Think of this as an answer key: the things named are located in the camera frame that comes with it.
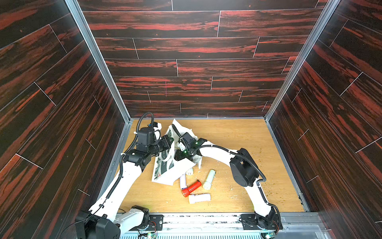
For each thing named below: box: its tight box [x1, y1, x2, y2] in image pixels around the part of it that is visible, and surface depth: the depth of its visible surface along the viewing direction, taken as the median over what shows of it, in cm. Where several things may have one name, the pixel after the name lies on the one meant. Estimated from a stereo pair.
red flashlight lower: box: [181, 179, 202, 198], surface depth 85 cm
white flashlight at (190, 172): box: [185, 167, 194, 176], surface depth 90 cm
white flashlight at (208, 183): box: [202, 169, 217, 191], surface depth 88 cm
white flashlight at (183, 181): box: [180, 173, 188, 190], surface depth 87 cm
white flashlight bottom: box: [188, 193, 211, 204], surface depth 82 cm
